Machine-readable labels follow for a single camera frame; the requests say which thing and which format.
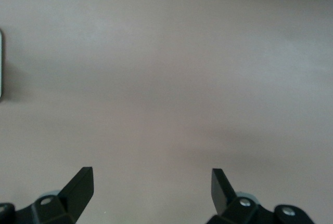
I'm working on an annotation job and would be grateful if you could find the cream plastic tray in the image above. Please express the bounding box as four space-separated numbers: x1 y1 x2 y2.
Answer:
0 28 4 104

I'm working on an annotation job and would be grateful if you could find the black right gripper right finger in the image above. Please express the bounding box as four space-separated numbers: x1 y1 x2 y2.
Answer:
206 168 314 224

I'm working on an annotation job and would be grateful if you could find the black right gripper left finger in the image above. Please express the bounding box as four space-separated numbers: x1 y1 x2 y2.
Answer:
0 166 94 224

